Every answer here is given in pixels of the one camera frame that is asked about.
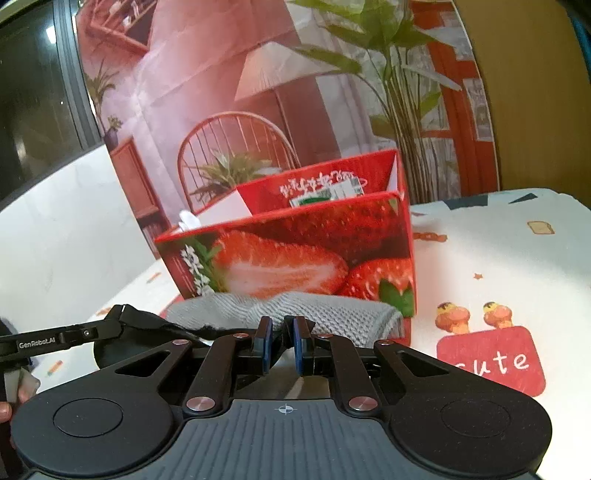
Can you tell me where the living room backdrop poster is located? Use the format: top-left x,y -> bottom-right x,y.
74,1 -> 500,241

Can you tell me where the grey mesh cloth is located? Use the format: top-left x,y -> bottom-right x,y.
166,292 -> 405,348

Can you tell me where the red strawberry cardboard box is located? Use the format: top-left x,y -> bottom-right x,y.
156,150 -> 417,318

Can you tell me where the green white item in box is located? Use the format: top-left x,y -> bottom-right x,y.
290,177 -> 363,207

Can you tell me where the white cartoon tablecloth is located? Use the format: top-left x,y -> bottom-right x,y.
34,186 -> 591,480

